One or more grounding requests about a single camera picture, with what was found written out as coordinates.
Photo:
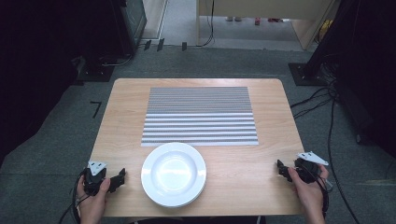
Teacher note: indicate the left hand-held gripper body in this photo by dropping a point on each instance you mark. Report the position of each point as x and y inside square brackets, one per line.
[94, 178]

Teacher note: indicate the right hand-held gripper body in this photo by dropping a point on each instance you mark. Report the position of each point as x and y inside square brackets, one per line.
[308, 169]

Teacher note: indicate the person's right hand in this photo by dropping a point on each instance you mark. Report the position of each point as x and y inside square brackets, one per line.
[308, 193]

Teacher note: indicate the person's left hand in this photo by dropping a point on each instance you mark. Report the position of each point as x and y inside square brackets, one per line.
[93, 203]

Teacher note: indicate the white plate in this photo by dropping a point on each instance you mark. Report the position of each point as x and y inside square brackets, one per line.
[173, 174]

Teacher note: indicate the black stand base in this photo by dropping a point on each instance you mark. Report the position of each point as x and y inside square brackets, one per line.
[95, 73]
[306, 74]

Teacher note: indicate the grey striped placemat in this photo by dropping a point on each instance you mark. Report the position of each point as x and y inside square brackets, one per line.
[199, 116]

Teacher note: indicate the small red object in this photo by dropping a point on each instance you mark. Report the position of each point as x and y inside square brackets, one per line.
[257, 21]

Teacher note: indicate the dark glass cabinet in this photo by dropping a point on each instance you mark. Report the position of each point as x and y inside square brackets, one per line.
[134, 21]

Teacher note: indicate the light wooden desk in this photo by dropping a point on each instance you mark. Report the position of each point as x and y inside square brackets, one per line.
[264, 9]

